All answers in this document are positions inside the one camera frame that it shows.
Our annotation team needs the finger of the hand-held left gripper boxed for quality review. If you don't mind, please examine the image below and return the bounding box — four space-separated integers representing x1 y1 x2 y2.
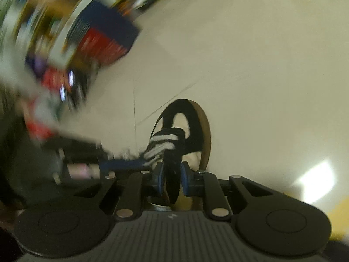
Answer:
98 157 149 172

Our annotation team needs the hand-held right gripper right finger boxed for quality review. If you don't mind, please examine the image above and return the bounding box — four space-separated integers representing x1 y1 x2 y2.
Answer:
180 162 274 221

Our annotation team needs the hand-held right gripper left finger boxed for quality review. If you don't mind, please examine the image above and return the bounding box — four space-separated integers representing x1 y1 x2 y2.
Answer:
74 162 165 221

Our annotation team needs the grey white shoelace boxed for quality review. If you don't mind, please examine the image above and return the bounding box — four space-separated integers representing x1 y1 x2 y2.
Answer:
120 132 178 167

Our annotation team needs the black and beige shoe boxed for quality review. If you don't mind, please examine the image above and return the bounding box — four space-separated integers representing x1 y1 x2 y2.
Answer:
149 98 213 210

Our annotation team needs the person's dark clothing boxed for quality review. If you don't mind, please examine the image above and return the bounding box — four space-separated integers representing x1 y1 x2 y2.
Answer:
0 87 64 213

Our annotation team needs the Merry Christmas gift bag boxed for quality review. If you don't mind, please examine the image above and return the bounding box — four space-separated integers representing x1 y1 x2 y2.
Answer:
65 0 143 67

